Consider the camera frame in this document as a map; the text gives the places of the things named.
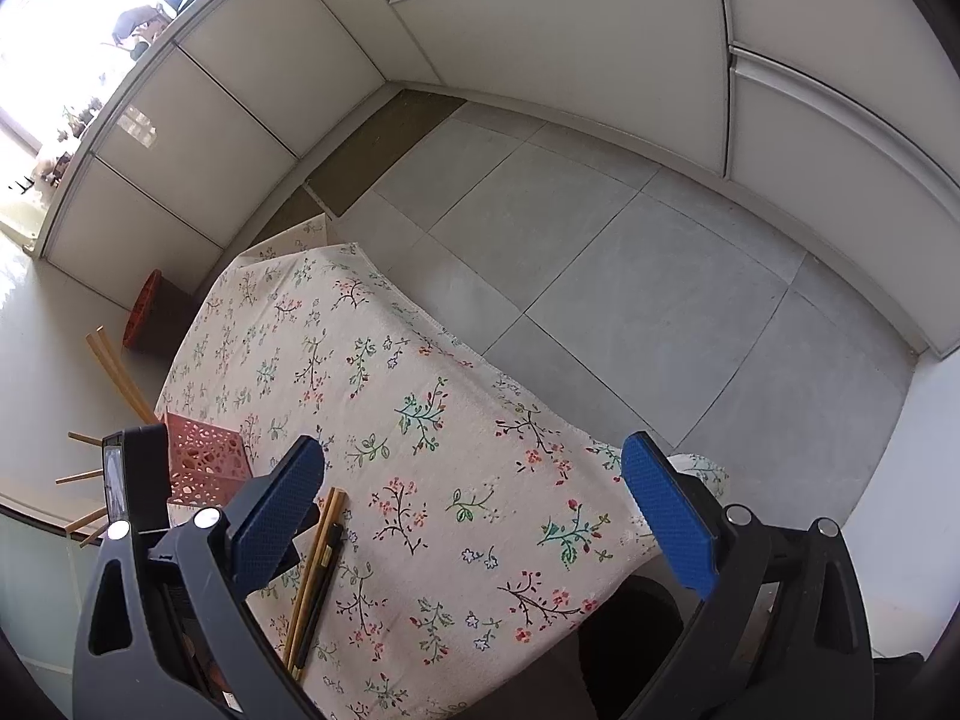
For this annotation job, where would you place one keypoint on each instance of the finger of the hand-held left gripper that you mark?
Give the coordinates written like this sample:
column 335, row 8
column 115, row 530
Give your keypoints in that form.
column 296, row 540

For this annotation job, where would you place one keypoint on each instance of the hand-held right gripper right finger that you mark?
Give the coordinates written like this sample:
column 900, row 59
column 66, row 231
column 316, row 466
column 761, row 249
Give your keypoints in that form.
column 671, row 517

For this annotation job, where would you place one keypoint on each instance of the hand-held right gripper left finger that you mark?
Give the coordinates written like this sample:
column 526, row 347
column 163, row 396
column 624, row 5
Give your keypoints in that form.
column 274, row 517

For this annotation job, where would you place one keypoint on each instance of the light wooden chopstick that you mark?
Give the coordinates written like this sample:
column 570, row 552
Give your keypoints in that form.
column 335, row 517
column 309, row 577

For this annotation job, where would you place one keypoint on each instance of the pink perforated utensil holder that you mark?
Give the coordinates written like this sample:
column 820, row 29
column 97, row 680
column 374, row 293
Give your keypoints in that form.
column 202, row 457

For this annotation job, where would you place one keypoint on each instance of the black chopstick with tan tip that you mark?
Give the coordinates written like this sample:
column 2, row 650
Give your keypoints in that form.
column 315, row 613

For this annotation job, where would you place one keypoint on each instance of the bundle of wooden chopsticks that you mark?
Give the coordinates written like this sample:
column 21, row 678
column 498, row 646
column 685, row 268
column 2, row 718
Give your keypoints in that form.
column 127, row 373

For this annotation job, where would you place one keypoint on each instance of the frosted glass sliding door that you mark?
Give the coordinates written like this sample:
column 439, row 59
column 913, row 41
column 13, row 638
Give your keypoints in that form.
column 37, row 592

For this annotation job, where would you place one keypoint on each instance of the red trash bin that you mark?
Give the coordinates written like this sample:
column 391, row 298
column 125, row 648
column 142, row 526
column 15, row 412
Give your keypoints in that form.
column 161, row 315

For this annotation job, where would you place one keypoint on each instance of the floral tablecloth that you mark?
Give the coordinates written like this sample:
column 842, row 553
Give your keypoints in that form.
column 450, row 465

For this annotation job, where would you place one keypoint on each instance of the row of small jars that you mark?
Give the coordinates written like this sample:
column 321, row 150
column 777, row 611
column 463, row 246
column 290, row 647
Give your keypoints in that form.
column 64, row 150

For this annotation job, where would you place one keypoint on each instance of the brown floor mat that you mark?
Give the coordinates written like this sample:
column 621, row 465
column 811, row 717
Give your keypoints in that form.
column 390, row 157

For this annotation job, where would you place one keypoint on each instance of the white base cabinet row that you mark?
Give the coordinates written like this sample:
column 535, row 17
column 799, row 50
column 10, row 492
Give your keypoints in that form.
column 225, row 105

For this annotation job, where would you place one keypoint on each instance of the white countertop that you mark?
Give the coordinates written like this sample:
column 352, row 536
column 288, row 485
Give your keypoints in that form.
column 150, row 67

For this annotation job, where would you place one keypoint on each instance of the bright window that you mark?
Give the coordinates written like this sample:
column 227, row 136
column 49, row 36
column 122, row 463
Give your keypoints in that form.
column 60, row 37

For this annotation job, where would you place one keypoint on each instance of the dark grey object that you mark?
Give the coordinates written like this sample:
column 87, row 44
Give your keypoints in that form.
column 136, row 24

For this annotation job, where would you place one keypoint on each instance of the white base cabinet with drawers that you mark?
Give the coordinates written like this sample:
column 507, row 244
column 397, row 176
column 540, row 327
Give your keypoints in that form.
column 675, row 37

